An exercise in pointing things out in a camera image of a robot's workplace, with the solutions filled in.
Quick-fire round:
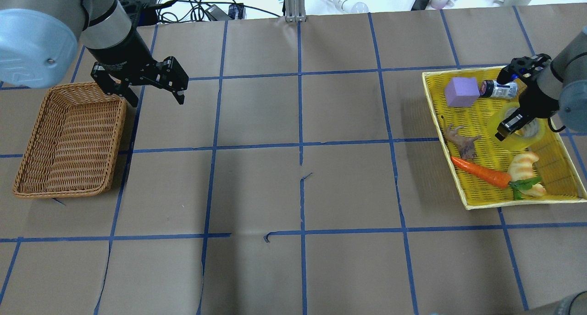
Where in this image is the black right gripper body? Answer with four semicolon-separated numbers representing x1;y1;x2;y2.
495;84;560;142

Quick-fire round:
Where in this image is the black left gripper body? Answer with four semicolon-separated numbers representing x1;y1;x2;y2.
90;56;189;95

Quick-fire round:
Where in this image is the yellow tape roll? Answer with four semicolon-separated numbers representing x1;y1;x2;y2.
486;102;546;151

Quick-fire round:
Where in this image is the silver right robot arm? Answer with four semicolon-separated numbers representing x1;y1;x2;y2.
495;28;587;142

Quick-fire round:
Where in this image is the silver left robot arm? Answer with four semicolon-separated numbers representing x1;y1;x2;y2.
0;0;188;106

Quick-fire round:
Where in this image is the toy croissant bread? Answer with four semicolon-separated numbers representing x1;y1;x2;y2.
507;151;547;199

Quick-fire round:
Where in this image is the purple foam cube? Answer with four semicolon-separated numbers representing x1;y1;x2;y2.
444;77;480;107

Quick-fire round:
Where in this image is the yellow woven tray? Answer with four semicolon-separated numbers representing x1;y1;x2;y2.
422;67;586;210

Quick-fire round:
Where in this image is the black power adapter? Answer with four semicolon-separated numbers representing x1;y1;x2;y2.
204;4;233;21

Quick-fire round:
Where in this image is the brown wicker basket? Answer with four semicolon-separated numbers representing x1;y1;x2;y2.
12;82;127;199

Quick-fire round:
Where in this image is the brown toy animal figure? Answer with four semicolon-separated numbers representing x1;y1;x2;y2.
440;115;482;160

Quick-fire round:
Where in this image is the orange toy carrot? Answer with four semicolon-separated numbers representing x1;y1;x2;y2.
451;155;543;201

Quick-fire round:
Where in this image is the white light bulb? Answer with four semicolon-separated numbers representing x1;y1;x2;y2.
331;0;370;14

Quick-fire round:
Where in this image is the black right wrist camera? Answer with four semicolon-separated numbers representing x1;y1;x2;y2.
496;53;552;86

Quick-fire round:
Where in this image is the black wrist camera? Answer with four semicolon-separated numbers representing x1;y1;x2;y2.
120;0;159;27
496;53;552;86

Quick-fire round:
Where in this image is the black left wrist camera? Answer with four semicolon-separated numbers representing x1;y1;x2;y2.
120;0;159;27

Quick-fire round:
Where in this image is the aluminium frame post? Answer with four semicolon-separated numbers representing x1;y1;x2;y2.
283;0;307;22

